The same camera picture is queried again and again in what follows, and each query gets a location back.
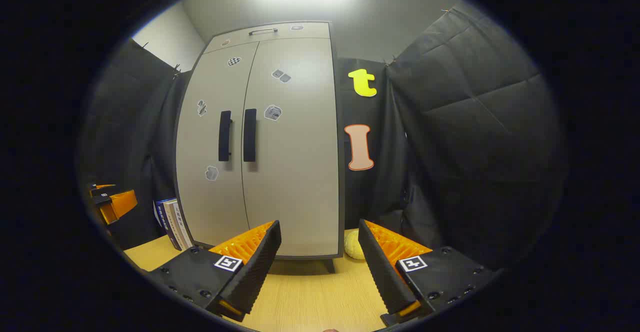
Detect black backdrop cloth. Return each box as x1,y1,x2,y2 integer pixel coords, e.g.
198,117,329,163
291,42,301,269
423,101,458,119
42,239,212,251
80,7,568,272

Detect blue book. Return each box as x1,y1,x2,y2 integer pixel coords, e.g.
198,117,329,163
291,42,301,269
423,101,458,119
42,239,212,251
153,199,175,250

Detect yellow round sponge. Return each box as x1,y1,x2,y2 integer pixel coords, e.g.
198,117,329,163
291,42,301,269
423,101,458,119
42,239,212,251
344,229,366,260

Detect grey double-door shoe cabinet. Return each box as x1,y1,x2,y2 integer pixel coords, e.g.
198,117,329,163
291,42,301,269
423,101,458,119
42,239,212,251
173,20,346,273

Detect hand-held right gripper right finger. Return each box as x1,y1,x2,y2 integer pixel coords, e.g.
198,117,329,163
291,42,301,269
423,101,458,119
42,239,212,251
357,219,501,327

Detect white and black book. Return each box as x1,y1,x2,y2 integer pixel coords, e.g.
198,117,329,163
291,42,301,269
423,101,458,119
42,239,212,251
172,198,194,250

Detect black door handle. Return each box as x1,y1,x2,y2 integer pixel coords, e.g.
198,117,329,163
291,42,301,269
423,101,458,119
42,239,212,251
218,110,233,162
243,108,258,163

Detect grey shoe cabinet door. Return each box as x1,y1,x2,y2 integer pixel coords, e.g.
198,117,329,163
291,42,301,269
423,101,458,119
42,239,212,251
175,42,260,247
241,37,341,258

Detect grey cabinet drawer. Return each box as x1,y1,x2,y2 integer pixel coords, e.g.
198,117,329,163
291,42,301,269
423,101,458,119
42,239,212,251
204,22,331,55

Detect beige book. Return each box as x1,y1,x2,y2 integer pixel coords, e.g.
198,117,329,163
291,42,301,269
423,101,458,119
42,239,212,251
164,199,186,251

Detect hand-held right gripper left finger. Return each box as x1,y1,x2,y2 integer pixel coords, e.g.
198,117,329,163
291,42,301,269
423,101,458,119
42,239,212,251
145,219,282,322

